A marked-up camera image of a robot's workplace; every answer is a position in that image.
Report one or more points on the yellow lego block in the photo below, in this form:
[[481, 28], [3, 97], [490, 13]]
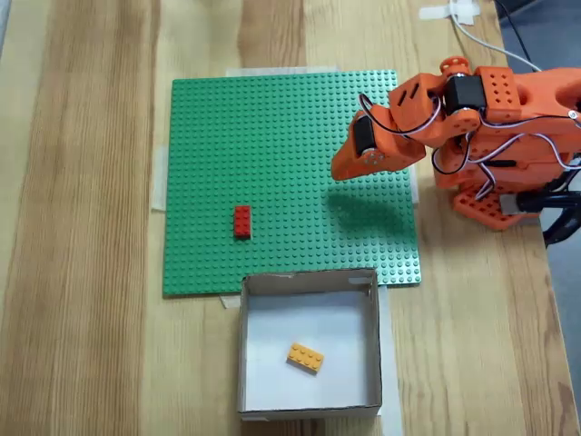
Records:
[[305, 358]]

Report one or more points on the green lego baseplate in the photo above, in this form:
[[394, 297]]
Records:
[[281, 181]]

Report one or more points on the red lego block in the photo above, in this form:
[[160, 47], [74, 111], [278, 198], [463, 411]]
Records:
[[242, 222]]

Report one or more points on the open cardboard box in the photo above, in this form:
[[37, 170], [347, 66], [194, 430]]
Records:
[[345, 318]]

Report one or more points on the translucent masking tape strip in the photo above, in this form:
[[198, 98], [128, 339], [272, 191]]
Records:
[[229, 301], [415, 188], [281, 72], [159, 181], [463, 10]]

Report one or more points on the black table clamp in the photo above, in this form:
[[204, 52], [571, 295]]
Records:
[[558, 222]]

